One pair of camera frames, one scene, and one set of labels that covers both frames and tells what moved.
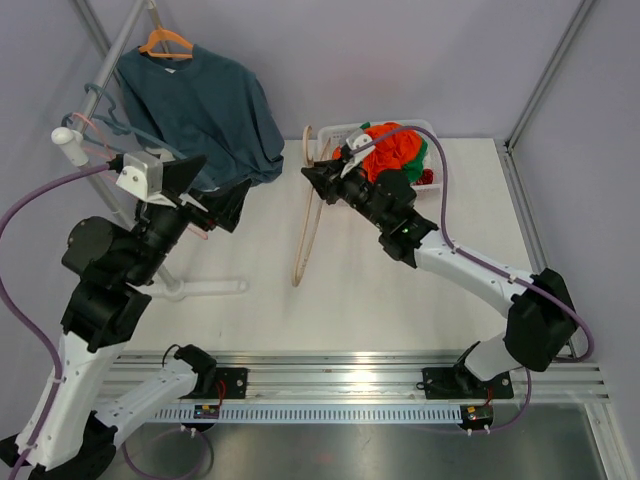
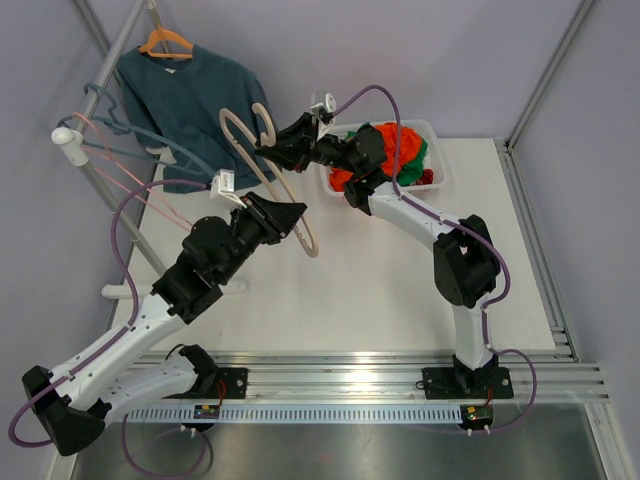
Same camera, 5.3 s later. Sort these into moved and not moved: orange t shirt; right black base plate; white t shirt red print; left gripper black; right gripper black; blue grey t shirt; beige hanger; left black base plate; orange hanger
Moved: beige hanger; right gripper black; left gripper black
Not moved: blue grey t shirt; orange hanger; right black base plate; left black base plate; orange t shirt; white t shirt red print
